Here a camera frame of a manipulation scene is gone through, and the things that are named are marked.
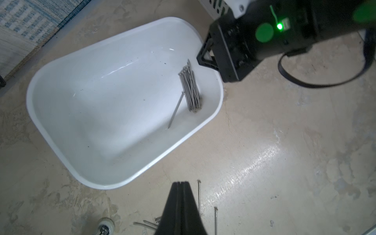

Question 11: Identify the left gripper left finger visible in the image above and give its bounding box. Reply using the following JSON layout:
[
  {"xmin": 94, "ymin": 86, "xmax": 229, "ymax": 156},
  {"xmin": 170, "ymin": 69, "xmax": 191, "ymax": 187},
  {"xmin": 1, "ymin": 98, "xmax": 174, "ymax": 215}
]
[{"xmin": 155, "ymin": 182, "xmax": 181, "ymax": 235}]

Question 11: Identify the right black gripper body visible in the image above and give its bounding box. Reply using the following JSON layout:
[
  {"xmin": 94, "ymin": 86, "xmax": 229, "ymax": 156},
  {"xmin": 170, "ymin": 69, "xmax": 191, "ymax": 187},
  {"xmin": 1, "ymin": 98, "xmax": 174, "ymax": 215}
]
[{"xmin": 197, "ymin": 1, "xmax": 323, "ymax": 83}]

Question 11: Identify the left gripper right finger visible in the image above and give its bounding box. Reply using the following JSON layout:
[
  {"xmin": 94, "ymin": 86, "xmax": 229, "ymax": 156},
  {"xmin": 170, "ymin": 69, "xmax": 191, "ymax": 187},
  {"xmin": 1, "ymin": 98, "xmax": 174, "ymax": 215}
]
[{"xmin": 180, "ymin": 182, "xmax": 207, "ymax": 235}]

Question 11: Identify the steel nail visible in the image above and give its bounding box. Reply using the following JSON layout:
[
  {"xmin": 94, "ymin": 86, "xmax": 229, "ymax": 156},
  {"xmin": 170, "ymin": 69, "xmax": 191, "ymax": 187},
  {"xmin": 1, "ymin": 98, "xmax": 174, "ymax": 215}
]
[
  {"xmin": 167, "ymin": 91, "xmax": 185, "ymax": 129},
  {"xmin": 178, "ymin": 59, "xmax": 202, "ymax": 113},
  {"xmin": 197, "ymin": 180, "xmax": 201, "ymax": 218},
  {"xmin": 214, "ymin": 206, "xmax": 218, "ymax": 235}
]

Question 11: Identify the white plastic storage box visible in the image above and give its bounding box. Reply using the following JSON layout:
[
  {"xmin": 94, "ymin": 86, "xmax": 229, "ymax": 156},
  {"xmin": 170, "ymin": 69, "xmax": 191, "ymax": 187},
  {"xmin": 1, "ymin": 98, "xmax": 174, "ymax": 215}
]
[{"xmin": 26, "ymin": 17, "xmax": 223, "ymax": 190}]

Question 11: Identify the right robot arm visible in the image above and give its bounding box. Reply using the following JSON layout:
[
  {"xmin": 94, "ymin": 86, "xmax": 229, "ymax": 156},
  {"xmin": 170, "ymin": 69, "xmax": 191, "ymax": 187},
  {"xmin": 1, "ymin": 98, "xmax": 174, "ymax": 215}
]
[{"xmin": 197, "ymin": 1, "xmax": 376, "ymax": 83}]

